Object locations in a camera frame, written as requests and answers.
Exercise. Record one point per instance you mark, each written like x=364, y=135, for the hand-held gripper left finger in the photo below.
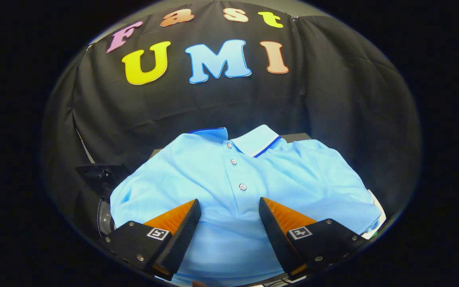
x=181, y=239

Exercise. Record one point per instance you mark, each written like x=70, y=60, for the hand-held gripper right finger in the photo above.
x=277, y=235

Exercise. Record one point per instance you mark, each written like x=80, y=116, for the light blue polo shirt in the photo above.
x=221, y=179

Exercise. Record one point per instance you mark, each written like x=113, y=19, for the dark washing machine lid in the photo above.
x=102, y=175

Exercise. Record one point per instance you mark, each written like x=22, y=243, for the beige cabinet with black top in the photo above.
x=297, y=137

